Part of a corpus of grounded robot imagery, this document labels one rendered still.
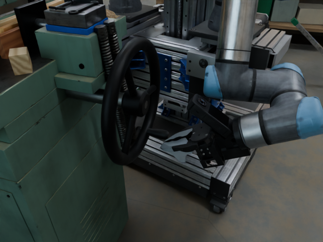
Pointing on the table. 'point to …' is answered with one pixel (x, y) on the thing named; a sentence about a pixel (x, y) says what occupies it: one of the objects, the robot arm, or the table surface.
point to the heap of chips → (111, 14)
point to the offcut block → (20, 60)
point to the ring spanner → (82, 7)
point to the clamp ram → (31, 20)
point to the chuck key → (63, 5)
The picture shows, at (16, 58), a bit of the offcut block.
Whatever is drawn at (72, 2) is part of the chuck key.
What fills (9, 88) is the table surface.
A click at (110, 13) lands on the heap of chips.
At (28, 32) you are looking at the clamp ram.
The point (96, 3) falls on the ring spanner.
